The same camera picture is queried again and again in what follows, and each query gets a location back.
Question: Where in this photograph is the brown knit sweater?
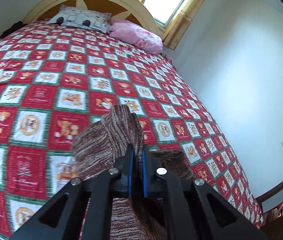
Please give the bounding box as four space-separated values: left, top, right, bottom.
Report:
72 105 194 239

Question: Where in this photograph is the red patchwork bedspread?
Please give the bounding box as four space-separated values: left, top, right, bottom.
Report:
0 21 263 239

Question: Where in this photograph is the yellow right curtain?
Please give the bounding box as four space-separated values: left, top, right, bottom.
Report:
163 0 205 50

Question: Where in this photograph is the pink pillow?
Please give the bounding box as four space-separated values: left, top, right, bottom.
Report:
109 20 163 55

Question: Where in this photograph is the black cloth beside bed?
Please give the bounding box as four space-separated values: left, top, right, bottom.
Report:
0 21 27 39

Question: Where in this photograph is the grey patterned pillow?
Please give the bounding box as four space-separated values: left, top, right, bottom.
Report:
47 5 112 34

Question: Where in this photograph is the cream wooden headboard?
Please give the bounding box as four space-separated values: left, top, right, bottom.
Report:
23 0 159 35

